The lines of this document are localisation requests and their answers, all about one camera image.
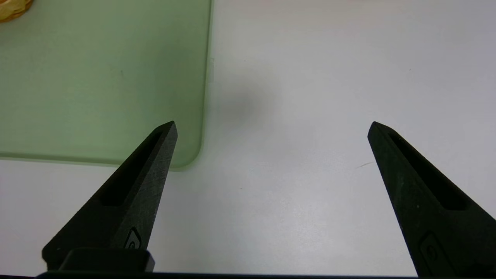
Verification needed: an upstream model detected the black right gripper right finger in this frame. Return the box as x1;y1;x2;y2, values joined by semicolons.
367;121;496;278

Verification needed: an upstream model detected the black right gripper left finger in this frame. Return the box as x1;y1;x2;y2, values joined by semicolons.
42;121;178;274

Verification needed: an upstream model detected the small yellow wicker basket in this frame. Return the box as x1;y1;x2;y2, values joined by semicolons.
0;0;34;23

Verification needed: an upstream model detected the light green plastic tray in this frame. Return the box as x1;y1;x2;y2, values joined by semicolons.
0;0;214;171

